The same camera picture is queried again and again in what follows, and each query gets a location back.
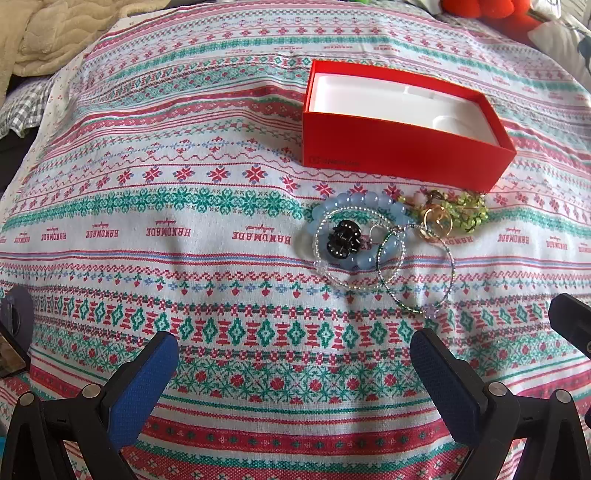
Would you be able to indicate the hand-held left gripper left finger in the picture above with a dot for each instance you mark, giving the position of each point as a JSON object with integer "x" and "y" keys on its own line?
{"x": 138, "y": 392}

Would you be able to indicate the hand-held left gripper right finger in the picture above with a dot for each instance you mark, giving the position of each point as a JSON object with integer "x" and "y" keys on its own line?
{"x": 445, "y": 385}

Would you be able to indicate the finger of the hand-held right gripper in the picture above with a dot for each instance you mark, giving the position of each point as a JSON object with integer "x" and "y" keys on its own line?
{"x": 571, "y": 318}

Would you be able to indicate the gold rings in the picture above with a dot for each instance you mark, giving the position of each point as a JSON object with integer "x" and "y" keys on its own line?
{"x": 427, "y": 230}

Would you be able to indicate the black hair claw clip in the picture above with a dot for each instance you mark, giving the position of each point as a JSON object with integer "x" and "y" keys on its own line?
{"x": 340, "y": 237}

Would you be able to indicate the red cardboard box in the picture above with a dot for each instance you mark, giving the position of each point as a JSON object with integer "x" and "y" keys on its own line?
{"x": 392, "y": 147}

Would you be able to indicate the black-framed flat object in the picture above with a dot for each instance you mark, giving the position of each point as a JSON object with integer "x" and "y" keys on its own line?
{"x": 11, "y": 355}

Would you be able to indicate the dark round object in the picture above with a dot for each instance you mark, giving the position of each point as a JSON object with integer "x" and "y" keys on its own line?
{"x": 16, "y": 302}

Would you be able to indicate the patterned woven cloth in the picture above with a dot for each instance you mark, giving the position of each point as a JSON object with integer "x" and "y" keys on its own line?
{"x": 207, "y": 138}

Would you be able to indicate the grey checkered cloth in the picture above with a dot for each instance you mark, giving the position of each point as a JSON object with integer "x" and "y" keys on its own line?
{"x": 23, "y": 108}

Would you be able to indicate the orange plush toy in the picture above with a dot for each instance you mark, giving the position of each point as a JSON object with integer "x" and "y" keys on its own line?
{"x": 480, "y": 7}

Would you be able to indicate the beige fleece blanket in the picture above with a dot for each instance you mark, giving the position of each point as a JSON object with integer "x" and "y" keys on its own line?
{"x": 55, "y": 32}

